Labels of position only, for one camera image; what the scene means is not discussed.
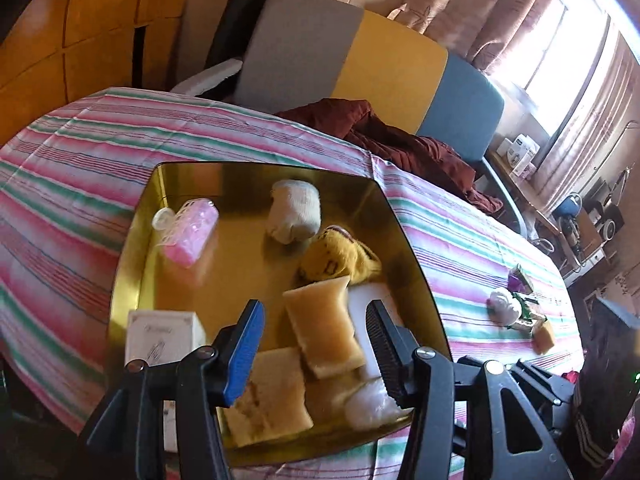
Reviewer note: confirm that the wooden side table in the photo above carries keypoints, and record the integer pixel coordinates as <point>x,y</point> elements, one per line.
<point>525,192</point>

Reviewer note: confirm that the red cloth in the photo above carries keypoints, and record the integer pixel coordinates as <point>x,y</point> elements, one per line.
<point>625,462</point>

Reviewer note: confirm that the striped tablecloth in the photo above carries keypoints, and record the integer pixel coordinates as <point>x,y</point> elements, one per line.
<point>65,185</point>

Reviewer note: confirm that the grey yellow blue armchair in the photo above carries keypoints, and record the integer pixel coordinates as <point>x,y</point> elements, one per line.
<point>390,65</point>

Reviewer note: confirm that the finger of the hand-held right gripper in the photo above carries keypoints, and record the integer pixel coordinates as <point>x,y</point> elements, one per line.
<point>550,385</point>

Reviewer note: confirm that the blue bag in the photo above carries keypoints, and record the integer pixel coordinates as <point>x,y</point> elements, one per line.
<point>567,206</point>

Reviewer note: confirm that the white carton box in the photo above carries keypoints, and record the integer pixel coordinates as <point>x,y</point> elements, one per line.
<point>165,332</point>

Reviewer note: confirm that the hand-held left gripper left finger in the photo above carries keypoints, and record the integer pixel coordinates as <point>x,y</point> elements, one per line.
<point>245,355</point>

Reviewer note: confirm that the pink box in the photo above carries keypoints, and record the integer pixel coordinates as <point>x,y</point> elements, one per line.
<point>522,172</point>

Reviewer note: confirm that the small yellow sponge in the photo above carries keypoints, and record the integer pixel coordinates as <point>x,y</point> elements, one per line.
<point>545,337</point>

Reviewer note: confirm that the pink patterned curtain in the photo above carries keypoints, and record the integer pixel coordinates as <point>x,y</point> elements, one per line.
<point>475,5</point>
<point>595,130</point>

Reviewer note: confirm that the window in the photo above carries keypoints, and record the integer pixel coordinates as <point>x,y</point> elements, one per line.
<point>555,45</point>

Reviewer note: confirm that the black rolled mat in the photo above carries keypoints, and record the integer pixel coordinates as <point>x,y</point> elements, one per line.
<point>240,15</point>

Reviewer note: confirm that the wooden wardrobe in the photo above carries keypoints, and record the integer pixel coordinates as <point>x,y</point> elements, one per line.
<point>65,25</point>

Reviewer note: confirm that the cardboard box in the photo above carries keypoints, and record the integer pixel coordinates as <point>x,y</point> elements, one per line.
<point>590,235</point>

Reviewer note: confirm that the beige sponge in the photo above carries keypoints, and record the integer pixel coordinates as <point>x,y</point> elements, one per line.
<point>320,330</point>

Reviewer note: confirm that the black stereo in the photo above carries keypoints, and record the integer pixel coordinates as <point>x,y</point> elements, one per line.
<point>607,217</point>

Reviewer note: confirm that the white printed box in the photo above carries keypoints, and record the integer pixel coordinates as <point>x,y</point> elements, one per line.
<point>520,152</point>

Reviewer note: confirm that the yellow plush toy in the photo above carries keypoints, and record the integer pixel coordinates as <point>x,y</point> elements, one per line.
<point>335,260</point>

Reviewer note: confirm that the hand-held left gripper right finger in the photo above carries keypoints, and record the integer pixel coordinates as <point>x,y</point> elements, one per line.
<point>387,355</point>

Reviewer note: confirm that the gold tin tray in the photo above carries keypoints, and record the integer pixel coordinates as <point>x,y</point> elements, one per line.
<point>240,240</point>

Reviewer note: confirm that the white cotton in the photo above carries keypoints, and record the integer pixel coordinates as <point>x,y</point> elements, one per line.
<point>367,405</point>

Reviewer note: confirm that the purple foil packet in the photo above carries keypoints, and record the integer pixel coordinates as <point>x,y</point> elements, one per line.
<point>517,282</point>

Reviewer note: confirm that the white socks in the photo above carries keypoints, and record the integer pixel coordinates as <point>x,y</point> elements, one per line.
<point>295,210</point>

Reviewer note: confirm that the green snack packet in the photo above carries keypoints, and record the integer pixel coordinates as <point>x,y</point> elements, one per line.
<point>527,315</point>

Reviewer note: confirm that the maroon jacket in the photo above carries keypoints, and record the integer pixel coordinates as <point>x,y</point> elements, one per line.
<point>410,155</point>

